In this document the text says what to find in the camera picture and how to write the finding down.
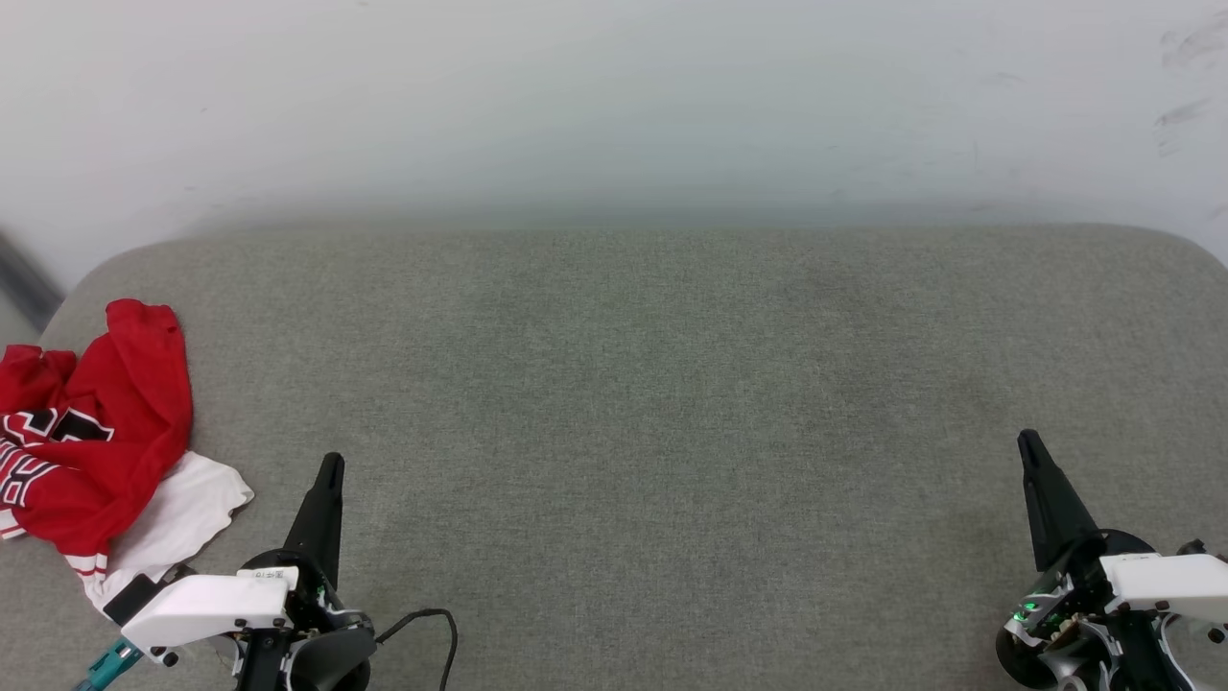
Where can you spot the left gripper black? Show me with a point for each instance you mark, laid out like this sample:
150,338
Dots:
326,653

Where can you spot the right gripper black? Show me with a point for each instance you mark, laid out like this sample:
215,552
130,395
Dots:
1055,624

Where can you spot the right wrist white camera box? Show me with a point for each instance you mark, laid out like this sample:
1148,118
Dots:
1170,581

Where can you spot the red white Bulls jersey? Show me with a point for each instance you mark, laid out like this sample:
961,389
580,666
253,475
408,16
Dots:
125,413

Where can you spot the grey fabric sofa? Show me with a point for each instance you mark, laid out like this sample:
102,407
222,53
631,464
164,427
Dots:
614,432

